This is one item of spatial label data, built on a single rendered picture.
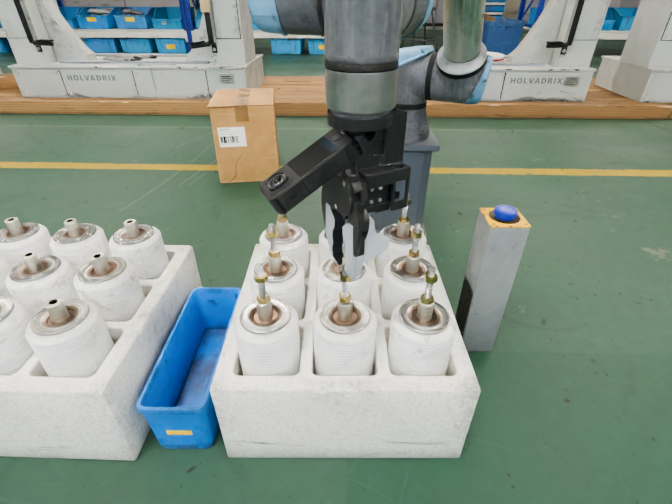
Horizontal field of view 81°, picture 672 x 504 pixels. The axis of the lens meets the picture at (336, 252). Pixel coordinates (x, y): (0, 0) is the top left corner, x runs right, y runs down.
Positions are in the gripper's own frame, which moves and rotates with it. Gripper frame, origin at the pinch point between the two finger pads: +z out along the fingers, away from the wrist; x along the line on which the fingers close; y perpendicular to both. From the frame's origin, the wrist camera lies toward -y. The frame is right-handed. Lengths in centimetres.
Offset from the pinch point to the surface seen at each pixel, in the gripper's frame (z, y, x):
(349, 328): 9.3, -0.1, -2.7
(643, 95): 23, 259, 99
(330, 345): 11.3, -3.2, -2.7
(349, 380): 16.7, -1.6, -5.6
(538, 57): 5, 213, 143
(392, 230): 9.4, 20.9, 17.3
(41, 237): 10, -42, 49
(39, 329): 9.3, -39.4, 17.4
